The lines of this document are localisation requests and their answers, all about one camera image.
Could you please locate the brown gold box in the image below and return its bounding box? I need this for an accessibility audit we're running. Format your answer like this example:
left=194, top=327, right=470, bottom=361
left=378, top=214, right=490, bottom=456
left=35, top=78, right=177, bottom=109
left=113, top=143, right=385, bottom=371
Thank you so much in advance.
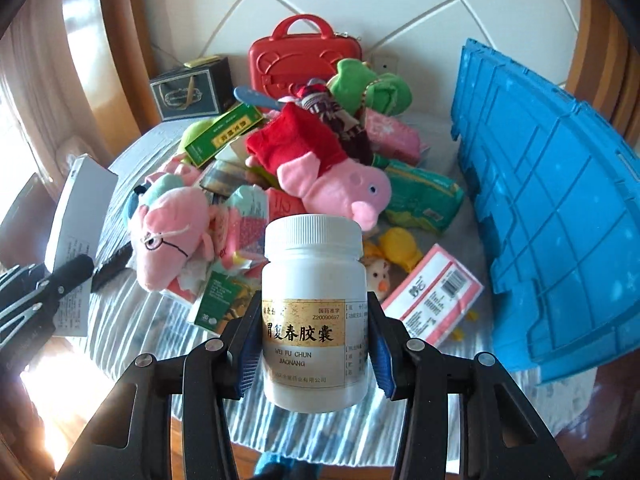
left=200, top=162, right=246, bottom=196

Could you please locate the pink box with barcode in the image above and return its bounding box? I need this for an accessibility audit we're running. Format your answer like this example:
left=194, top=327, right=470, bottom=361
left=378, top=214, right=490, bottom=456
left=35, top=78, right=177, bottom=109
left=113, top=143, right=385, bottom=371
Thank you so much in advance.
left=380, top=243, right=485, bottom=347

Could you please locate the black gift box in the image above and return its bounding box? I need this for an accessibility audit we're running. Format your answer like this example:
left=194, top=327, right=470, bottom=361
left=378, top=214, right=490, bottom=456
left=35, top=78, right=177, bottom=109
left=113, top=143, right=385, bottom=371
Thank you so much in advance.
left=150, top=57, right=233, bottom=122

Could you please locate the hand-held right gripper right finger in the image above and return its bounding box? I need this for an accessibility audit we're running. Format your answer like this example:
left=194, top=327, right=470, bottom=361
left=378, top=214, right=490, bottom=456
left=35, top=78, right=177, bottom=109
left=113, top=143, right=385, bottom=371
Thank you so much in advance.
left=367, top=294, right=568, bottom=480

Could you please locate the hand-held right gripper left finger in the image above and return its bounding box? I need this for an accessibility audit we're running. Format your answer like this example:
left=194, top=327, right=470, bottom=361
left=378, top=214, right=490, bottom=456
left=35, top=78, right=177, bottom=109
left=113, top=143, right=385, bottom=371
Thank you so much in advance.
left=57, top=302, right=263, bottom=480

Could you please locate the pink white medicine box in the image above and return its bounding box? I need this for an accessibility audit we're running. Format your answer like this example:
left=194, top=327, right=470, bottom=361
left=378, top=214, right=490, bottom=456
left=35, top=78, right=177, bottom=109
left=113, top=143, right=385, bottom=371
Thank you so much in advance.
left=265, top=187, right=307, bottom=221

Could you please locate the teal cloth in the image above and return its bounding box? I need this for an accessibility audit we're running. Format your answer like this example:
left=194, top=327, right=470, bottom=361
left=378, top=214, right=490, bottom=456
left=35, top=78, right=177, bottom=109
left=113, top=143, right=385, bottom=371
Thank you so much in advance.
left=255, top=451, right=321, bottom=480

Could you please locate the teal pink packet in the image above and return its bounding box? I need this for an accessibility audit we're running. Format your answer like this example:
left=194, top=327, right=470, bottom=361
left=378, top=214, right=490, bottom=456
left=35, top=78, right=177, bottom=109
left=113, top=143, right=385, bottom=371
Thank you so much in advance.
left=227, top=185, right=271, bottom=261

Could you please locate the pink pig plush red dress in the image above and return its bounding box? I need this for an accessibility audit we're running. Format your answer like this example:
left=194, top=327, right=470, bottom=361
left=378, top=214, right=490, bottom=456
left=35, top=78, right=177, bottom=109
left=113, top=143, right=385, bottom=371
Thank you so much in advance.
left=245, top=103, right=393, bottom=233

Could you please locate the blue plastic storage crate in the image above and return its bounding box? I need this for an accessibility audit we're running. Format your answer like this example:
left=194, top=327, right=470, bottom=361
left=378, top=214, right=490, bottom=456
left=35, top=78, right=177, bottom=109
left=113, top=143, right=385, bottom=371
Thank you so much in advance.
left=449, top=37, right=640, bottom=386

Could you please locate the green diaper pack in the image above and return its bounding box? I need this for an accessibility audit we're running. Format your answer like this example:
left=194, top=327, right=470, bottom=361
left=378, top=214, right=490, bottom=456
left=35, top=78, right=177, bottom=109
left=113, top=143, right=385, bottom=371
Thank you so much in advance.
left=382, top=159, right=465, bottom=235

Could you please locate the grey blue shark plush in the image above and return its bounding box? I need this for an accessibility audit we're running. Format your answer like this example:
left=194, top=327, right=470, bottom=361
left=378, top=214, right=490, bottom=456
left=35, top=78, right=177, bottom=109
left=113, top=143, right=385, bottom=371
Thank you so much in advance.
left=234, top=86, right=286, bottom=111

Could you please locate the small white plush toy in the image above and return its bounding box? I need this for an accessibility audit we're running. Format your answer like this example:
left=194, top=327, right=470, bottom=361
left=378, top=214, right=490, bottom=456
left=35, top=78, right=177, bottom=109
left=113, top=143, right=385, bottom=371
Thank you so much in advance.
left=365, top=257, right=394, bottom=297

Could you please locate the red toy suitcase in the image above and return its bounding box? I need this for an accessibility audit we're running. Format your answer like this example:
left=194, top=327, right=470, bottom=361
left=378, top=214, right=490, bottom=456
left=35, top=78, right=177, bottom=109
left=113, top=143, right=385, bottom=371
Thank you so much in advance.
left=248, top=15, right=365, bottom=106

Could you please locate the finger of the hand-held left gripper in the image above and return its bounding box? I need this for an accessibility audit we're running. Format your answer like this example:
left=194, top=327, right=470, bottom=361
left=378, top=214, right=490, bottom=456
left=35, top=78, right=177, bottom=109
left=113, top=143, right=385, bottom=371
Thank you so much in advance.
left=47, top=254, right=96, bottom=297
left=90, top=245, right=136, bottom=292

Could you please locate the green frog plush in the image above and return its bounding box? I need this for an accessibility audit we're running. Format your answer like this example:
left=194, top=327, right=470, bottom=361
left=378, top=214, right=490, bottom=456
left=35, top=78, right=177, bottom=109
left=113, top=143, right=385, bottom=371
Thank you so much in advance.
left=327, top=58, right=413, bottom=118

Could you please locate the green white medicine box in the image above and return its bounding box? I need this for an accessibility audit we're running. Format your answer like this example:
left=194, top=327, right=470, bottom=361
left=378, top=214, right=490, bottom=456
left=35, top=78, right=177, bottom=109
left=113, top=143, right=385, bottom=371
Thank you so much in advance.
left=187, top=270, right=251, bottom=333

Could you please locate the pink pig plush with glasses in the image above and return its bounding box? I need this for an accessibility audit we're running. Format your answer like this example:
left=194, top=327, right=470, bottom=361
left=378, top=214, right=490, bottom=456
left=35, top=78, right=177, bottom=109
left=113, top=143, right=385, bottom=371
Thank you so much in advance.
left=125, top=170, right=223, bottom=293

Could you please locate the white medicine bottle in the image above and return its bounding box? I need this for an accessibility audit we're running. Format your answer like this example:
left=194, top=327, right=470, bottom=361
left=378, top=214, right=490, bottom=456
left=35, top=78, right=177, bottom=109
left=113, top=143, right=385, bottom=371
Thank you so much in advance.
left=261, top=214, right=372, bottom=413

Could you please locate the small yellow plush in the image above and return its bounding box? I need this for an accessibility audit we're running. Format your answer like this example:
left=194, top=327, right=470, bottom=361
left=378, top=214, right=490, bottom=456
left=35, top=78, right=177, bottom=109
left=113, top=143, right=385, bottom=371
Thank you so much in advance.
left=362, top=227, right=425, bottom=273

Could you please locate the light green plush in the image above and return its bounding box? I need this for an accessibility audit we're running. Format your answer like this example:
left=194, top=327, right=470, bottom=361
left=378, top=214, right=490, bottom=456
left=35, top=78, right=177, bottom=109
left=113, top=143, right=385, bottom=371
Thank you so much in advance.
left=180, top=120, right=221, bottom=153

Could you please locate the white cardboard box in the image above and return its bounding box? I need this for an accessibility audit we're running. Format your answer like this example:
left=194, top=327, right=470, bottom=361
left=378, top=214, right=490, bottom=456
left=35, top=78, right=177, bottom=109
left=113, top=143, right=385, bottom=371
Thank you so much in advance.
left=44, top=154, right=120, bottom=336

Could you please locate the pink tissue pack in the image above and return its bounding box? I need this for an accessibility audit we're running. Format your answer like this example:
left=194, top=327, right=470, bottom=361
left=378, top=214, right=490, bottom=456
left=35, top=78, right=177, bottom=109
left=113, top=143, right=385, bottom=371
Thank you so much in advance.
left=362, top=110, right=432, bottom=167

